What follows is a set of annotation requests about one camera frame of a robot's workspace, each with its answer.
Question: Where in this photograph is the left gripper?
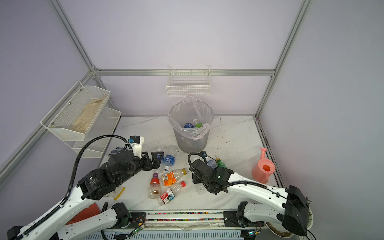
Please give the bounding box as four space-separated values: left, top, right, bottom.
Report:
116 150 163 186

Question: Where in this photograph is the clear light-blue label bottle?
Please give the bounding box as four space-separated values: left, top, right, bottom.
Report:
207 160 218 169

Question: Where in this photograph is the yellow-cap clear bottle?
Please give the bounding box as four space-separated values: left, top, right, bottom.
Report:
160 168 187 187

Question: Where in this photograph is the red label clear bottle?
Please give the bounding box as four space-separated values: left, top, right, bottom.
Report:
157 181 186 206

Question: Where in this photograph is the Pocari Sweat bottle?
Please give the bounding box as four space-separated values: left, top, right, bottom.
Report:
184 123 195 129

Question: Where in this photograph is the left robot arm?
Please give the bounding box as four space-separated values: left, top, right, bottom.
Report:
7 150 164 240

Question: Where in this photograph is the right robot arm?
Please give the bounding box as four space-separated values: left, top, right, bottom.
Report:
188 159 310 236

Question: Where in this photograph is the grey mesh waste bin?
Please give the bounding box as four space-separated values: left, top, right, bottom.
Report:
168 100 214 153

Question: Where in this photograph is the clear plastic bin liner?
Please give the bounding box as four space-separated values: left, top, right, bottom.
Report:
168 97 214 141

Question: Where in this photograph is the capless blue label bottle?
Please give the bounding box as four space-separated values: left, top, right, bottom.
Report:
164 146 178 172

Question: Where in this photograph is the green plastic bottle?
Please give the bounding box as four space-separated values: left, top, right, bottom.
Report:
216 158 227 168

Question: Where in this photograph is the red label purple-cap bottle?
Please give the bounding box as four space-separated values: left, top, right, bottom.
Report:
148 173 162 199

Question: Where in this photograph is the blue dotted work glove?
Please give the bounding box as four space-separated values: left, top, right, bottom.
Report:
108 147 123 157

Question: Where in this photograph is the white mesh lower shelf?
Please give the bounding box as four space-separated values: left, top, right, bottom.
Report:
72 107 121 159

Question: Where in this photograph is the white mesh shelf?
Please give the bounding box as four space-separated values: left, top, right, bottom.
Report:
72 107 121 159
41 82 110 142

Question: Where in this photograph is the pink watering can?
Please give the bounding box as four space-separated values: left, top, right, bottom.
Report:
252 148 276 184

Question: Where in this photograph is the orange rubber glove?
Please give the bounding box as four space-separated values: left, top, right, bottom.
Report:
66 204 101 225

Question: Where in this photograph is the beige cloth in shelf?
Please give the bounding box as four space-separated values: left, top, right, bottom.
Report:
70 97 106 134

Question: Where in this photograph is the white mesh upper shelf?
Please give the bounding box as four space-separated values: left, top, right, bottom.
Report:
41 82 110 142

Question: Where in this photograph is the potted green plant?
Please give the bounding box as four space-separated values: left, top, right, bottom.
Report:
265 198 314 239

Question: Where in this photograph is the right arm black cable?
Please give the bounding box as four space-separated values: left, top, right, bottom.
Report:
187 151 317 240

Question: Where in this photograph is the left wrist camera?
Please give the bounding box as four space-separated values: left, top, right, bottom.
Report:
129 136 145 158

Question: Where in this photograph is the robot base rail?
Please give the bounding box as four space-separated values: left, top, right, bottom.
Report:
124 210 264 230

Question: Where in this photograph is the white wire wall basket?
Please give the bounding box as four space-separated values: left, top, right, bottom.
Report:
166 65 211 97

